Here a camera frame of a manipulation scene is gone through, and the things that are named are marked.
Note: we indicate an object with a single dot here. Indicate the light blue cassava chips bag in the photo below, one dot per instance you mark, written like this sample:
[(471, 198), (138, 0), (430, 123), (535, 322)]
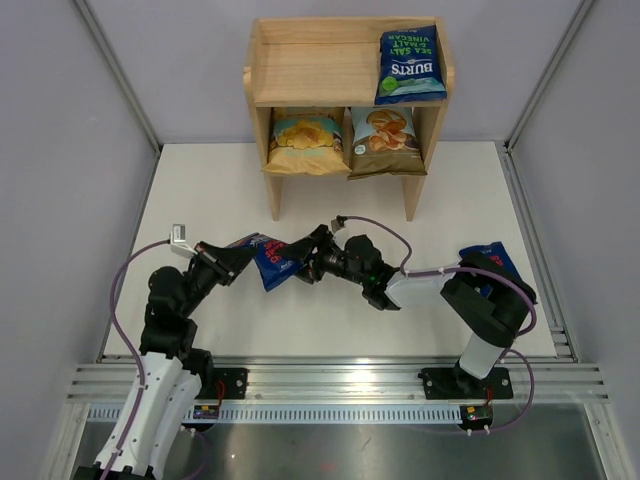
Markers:
[(384, 142)]

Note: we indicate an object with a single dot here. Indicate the wooden two-tier shelf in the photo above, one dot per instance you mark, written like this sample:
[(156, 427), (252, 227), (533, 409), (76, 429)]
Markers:
[(322, 62)]

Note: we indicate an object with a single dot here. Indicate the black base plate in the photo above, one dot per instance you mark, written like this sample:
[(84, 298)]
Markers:
[(224, 383), (452, 383)]

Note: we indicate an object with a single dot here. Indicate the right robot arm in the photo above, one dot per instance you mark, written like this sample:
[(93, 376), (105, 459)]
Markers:
[(494, 303)]

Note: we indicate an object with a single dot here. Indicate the blue Burts bag right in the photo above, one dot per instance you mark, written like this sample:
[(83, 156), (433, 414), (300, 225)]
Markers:
[(497, 253)]

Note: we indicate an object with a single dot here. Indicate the white slotted cable duct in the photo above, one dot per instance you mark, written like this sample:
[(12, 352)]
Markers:
[(327, 414)]

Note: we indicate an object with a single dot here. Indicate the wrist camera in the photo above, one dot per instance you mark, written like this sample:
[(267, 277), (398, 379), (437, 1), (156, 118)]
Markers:
[(178, 243), (338, 223)]

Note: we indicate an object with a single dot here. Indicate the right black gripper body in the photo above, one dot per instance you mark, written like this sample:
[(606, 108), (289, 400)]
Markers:
[(330, 259)]

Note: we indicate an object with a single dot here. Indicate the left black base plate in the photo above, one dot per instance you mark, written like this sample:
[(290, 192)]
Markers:
[(224, 383)]

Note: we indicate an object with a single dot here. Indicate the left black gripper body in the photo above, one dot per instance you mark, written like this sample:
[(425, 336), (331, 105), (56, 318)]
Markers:
[(208, 265)]

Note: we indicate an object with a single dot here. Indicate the blue spicy sweet chilli bag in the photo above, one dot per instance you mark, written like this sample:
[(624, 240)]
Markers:
[(274, 269)]

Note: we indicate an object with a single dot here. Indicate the yellow kettle chips bag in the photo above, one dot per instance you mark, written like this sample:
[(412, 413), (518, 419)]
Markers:
[(307, 141)]

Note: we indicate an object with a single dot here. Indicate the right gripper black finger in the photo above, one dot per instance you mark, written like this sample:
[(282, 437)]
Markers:
[(306, 275), (302, 251)]

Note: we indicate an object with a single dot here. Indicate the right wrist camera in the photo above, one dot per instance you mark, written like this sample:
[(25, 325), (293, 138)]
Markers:
[(338, 223)]

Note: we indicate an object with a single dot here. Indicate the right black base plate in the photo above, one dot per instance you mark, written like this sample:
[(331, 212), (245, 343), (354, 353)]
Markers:
[(452, 383)]

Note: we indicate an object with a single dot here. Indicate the blue sea salt vinegar bag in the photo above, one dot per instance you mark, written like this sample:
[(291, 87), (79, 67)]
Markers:
[(409, 67)]

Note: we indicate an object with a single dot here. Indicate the aluminium mounting rail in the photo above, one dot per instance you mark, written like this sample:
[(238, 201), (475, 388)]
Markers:
[(322, 380)]

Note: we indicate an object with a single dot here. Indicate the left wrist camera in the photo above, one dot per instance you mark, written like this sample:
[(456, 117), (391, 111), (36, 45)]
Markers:
[(178, 243)]

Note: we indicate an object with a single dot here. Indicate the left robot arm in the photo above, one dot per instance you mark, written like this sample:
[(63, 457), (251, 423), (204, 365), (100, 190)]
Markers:
[(171, 372)]

